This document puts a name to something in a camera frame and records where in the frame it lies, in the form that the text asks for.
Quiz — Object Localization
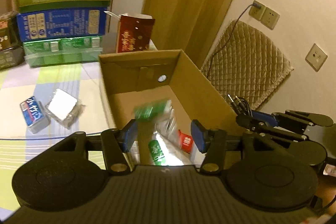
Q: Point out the brown cardboard box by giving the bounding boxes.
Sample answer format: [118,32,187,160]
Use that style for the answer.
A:
[98,49,247,169]

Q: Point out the blue white small box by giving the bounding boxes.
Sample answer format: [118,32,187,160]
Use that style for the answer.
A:
[20,96,50,134]

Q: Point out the red small pouch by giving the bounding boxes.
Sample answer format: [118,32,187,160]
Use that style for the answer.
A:
[178,130,194,153]

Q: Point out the silver green tea pouch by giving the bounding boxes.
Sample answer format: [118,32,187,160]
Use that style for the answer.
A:
[147,118,192,166]

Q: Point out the black charger cable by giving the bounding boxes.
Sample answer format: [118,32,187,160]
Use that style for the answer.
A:
[206,3,261,117]

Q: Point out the dark red gift box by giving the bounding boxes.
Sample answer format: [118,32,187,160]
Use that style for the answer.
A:
[116,14,155,53]

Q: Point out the quilted beige cushion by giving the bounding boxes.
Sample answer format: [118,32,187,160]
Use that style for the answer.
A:
[201,20,293,110]

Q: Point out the green white small box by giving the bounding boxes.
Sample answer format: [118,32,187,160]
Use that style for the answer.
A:
[133,99,172,122]

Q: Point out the green wrapped drink pack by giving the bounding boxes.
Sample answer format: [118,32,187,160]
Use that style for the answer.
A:
[23,36,102,68]

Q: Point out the single wall socket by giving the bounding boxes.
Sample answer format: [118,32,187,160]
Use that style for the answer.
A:
[305,43,327,72]

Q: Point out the white long medicine box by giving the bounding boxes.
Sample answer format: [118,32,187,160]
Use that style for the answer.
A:
[128,140,141,169]

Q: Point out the wall power sockets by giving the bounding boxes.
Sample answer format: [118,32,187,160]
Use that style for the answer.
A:
[249,1,280,30]

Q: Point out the dark green drink case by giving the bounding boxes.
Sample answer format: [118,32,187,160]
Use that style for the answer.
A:
[0,12,25,71]

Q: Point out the silver wrapped white box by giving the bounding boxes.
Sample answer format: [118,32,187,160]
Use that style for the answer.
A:
[45,88,84,129]

